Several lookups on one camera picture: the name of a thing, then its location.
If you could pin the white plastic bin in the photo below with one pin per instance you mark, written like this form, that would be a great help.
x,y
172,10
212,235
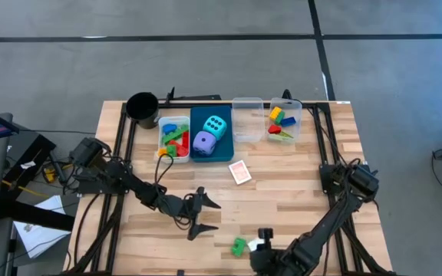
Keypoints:
x,y
163,120

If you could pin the cyan foam die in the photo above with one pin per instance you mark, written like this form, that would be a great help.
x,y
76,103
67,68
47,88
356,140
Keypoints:
x,y
215,127

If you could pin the blue toy block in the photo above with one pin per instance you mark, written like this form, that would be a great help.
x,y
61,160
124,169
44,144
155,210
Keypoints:
x,y
288,122
169,128

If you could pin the large red toy block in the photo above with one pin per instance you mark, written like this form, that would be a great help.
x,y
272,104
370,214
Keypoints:
x,y
184,145

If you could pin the black aluminium table frame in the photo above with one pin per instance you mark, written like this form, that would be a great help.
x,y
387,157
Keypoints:
x,y
167,103

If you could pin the dark green lego brick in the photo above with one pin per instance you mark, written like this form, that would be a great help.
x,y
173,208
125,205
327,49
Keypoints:
x,y
281,118

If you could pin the black desk frame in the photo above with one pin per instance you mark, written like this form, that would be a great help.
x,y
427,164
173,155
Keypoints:
x,y
40,216

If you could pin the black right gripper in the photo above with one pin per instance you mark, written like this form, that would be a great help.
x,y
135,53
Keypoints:
x,y
271,262

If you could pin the white card box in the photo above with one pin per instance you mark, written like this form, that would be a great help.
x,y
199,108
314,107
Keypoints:
x,y
254,243

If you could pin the red lego brick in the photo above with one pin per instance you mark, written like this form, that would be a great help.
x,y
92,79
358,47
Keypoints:
x,y
274,129

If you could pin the blue plastic tray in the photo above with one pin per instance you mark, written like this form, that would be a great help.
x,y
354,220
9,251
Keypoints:
x,y
198,115

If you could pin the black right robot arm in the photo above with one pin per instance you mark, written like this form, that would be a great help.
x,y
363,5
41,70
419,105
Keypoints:
x,y
332,226

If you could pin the red two-stud toy block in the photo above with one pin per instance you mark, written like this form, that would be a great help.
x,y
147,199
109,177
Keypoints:
x,y
173,143

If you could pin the black round cup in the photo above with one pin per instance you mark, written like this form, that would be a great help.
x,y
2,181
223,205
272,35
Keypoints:
x,y
143,110

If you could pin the yellow tool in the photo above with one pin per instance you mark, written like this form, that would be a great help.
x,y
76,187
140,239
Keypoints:
x,y
48,174

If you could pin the purple foam die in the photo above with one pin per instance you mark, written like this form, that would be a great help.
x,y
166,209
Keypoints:
x,y
204,142

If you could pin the long green toy block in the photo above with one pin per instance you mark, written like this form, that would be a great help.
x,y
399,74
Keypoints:
x,y
176,134

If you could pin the clear plastic container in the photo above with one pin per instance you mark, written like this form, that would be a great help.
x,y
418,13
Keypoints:
x,y
297,109
248,120

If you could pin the white paper sheets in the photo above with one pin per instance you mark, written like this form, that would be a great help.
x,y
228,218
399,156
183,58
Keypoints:
x,y
37,234

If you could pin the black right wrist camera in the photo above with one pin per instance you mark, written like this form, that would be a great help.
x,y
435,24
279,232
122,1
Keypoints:
x,y
266,234

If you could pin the small green toy block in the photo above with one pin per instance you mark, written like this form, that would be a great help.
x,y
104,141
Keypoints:
x,y
239,247
172,151

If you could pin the yellow toy block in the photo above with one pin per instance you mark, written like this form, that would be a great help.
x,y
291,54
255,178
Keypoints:
x,y
162,152

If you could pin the orange lego brick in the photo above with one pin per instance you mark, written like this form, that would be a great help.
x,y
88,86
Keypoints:
x,y
275,113

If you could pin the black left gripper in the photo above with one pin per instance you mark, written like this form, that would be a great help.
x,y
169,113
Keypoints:
x,y
179,209

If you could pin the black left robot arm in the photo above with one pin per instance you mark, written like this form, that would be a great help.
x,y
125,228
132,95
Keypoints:
x,y
129,180

